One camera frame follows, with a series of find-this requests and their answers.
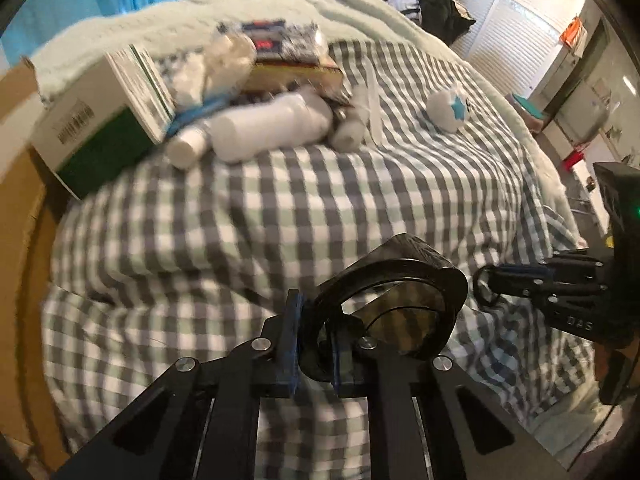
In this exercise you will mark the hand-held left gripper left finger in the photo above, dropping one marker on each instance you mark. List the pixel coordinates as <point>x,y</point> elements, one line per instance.
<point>295,341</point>

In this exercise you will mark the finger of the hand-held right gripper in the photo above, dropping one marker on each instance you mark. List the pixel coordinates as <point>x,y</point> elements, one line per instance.
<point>545,294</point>
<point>525,270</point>

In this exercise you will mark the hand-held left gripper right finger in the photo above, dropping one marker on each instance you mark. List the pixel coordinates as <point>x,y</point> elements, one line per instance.
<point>343,366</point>

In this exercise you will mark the black tape roll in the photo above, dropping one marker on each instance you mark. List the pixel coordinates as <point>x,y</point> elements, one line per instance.
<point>431,271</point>

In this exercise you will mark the brown cardboard box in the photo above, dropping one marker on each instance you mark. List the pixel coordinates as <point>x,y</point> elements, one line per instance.
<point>22,240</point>

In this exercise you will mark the green and white medicine box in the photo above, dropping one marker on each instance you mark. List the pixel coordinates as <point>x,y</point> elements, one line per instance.
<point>100,120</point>

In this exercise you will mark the grey checkered cloth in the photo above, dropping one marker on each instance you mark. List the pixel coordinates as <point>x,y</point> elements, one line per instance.
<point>310,210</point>

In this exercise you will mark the white round case blue star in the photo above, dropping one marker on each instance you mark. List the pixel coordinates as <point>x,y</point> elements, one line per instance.
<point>447,109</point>

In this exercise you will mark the large white plastic bottle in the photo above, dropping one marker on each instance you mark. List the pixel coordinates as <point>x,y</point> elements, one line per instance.
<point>272,127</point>

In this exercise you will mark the small grey bottle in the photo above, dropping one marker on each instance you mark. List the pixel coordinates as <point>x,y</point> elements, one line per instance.
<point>350,127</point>

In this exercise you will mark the small white plastic bottle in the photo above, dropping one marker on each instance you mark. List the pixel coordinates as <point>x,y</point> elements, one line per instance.
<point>189,144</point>

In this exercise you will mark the white wardrobe door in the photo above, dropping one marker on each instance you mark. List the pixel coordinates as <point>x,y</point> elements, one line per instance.
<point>505,35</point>

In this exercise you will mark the blue pen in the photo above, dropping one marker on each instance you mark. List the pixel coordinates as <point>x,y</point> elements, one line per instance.
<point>197,112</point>

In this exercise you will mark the black clothes pile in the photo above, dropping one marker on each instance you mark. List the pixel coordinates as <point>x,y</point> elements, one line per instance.
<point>440,7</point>

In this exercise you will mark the clear bag of cotton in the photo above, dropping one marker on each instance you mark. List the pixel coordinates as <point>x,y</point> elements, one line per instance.
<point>222,62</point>

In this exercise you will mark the pale green blanket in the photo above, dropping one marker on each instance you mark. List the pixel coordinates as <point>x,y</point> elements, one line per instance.
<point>280,5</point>

